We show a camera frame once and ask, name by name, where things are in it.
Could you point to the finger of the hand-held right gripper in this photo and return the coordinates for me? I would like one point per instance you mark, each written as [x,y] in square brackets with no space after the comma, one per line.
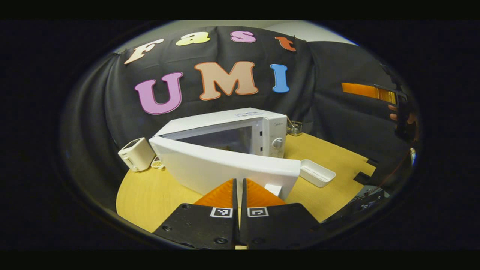
[360,90]

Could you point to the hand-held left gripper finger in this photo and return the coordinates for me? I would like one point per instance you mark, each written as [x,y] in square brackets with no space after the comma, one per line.
[234,202]
[244,202]

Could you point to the white microwave oven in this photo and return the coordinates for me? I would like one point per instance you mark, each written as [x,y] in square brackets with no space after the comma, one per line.
[210,168]

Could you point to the glass jar with sticks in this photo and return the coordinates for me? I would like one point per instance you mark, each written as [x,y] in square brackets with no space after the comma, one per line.
[295,128]

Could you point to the white rectangular tray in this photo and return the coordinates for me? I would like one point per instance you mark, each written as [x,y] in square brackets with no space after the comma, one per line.
[317,173]

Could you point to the small white patterned dish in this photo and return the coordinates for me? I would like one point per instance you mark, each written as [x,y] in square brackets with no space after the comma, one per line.
[157,163]

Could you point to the white toaster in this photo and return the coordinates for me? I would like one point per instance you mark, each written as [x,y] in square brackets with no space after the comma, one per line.
[135,154]

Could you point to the black backdrop cloth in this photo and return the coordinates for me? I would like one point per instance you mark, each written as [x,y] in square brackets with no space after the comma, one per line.
[112,93]

